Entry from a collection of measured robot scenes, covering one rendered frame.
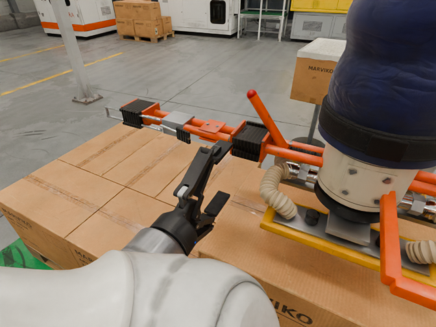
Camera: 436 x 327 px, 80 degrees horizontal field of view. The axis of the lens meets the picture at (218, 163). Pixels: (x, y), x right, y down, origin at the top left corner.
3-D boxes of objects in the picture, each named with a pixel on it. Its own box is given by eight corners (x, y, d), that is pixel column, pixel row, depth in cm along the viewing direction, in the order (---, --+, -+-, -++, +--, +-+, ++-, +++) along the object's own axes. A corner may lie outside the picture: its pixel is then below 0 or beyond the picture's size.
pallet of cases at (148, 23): (174, 36, 763) (171, 0, 709) (155, 43, 687) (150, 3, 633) (141, 33, 801) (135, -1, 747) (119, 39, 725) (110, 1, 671)
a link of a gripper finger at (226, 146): (202, 160, 47) (202, 157, 46) (219, 142, 52) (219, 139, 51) (217, 165, 46) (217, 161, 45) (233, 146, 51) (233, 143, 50)
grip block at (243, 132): (273, 145, 67) (276, 124, 64) (261, 165, 60) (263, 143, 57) (242, 137, 70) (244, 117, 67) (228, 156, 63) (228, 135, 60)
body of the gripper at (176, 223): (141, 218, 38) (176, 182, 45) (149, 252, 44) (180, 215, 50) (183, 237, 36) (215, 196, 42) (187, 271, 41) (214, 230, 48)
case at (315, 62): (309, 79, 270) (318, 37, 246) (350, 87, 252) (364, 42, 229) (289, 98, 229) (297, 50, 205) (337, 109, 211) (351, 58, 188)
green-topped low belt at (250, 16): (284, 37, 747) (288, 12, 709) (280, 41, 709) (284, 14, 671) (243, 34, 786) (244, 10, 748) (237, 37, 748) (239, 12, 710)
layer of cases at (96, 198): (256, 204, 191) (261, 160, 167) (180, 342, 120) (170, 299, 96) (132, 160, 235) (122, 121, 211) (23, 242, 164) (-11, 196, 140)
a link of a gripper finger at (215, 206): (216, 215, 53) (216, 217, 54) (230, 194, 58) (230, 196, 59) (203, 209, 54) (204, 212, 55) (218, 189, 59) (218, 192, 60)
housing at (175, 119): (196, 128, 74) (195, 114, 71) (183, 139, 69) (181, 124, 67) (176, 123, 77) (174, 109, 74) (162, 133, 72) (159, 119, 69)
